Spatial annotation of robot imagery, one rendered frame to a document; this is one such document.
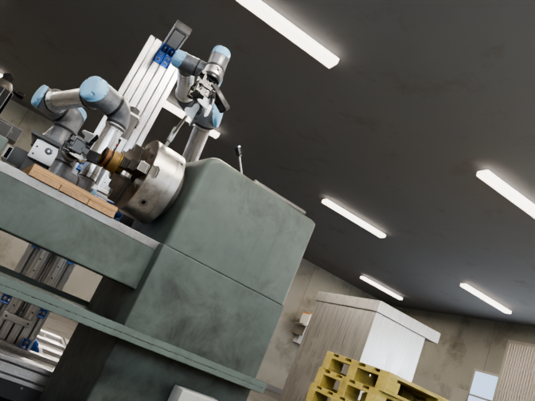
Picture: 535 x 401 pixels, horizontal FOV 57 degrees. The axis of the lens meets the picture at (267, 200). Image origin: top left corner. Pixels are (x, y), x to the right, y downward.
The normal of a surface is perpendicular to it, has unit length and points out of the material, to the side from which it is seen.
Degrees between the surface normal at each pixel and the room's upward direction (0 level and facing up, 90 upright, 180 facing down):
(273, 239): 90
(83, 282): 90
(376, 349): 90
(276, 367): 90
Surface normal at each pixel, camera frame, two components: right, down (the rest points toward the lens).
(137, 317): 0.56, -0.02
